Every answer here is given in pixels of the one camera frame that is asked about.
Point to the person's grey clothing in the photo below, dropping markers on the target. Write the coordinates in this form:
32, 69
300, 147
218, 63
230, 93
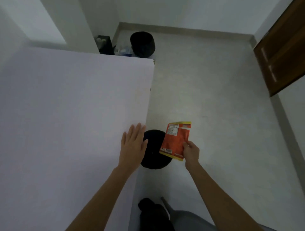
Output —
190, 221

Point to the person's left hand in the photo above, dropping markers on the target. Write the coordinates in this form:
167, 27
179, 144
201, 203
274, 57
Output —
132, 152

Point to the black round stool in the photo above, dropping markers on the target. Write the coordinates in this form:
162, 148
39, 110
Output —
155, 157

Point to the person's right forearm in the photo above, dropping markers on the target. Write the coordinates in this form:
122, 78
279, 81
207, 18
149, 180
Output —
219, 202

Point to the crumpled clear plastic bag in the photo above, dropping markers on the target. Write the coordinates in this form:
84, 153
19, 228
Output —
124, 51

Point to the large dark object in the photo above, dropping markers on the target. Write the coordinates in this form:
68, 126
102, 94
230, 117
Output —
142, 45

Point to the person's black clothing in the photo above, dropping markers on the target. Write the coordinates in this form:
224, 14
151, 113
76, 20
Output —
152, 216

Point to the brown wooden door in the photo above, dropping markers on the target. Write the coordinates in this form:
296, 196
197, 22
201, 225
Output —
283, 47

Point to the black object on floor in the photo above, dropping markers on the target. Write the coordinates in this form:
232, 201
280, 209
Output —
104, 45

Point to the orange salted almonds bag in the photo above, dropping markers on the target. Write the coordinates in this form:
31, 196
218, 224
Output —
174, 140

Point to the person's left forearm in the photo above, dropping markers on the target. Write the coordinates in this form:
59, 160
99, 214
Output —
100, 204

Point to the person's right hand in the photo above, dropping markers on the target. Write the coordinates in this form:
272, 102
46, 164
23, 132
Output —
191, 155

